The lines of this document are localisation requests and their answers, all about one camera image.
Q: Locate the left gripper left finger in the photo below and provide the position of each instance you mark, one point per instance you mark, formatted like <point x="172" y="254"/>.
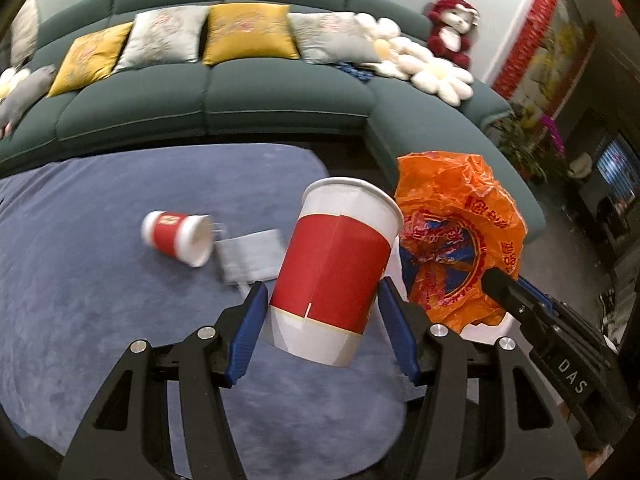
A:
<point x="239" y="328"/>

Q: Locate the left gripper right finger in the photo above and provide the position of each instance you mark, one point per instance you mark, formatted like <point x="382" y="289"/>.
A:
<point x="406" y="325"/>

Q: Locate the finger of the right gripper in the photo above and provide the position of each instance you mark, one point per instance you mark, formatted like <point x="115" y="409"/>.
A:
<point x="540" y="296"/>
<point x="506" y="292"/>

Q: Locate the orange plastic bag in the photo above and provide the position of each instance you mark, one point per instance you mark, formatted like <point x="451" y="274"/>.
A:
<point x="459" y="222"/>

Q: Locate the red white paper cup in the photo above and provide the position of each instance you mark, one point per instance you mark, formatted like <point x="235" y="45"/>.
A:
<point x="337" y="254"/>
<point x="188" y="238"/>

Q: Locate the potted pink orchid plant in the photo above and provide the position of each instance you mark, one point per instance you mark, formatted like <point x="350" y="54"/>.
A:
<point x="532" y="144"/>

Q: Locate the television screen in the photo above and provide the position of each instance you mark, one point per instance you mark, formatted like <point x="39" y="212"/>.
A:
<point x="618" y="165"/>

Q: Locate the blue grey table cloth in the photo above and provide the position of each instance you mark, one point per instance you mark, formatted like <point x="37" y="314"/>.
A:
<point x="78" y="285"/>

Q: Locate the dark green sectional sofa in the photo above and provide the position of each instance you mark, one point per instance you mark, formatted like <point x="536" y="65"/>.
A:
<point x="260" y="99"/>

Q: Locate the white flower cushion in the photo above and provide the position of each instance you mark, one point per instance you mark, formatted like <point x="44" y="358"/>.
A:
<point x="381" y="31"/>
<point x="10" y="78"/>
<point x="406" y="60"/>

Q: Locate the red white plush monkey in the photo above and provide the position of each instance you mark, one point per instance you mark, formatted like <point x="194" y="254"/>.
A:
<point x="453" y="28"/>

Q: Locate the right grey embroidered cushion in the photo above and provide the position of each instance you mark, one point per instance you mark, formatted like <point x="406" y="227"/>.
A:
<point x="331" y="37"/>

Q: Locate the grey embroidered cushion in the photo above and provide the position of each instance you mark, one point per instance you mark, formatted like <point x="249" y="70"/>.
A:
<point x="164" y="36"/>
<point x="331" y="37"/>

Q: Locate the middle yellow cushion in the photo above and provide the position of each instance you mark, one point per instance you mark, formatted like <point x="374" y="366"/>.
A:
<point x="248" y="30"/>

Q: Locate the yellow cushion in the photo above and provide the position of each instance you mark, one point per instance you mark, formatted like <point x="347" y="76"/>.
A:
<point x="248" y="30"/>
<point x="91" y="58"/>

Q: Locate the left grey embroidered cushion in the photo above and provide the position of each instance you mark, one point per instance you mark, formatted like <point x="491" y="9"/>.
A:
<point x="164" y="36"/>

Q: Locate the left yellow cushion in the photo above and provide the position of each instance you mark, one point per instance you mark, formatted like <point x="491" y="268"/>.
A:
<point x="91" y="58"/>

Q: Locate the grey plush toy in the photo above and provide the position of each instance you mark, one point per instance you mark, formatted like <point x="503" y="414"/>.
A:
<point x="23" y="96"/>

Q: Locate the left white flower cushion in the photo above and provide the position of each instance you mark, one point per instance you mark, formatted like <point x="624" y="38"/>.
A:
<point x="10" y="78"/>

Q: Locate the grey drawstring pouch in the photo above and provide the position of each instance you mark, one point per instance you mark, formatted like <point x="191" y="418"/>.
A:
<point x="250" y="258"/>

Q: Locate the red framed wall painting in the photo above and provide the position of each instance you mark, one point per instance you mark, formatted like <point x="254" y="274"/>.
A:
<point x="548" y="57"/>

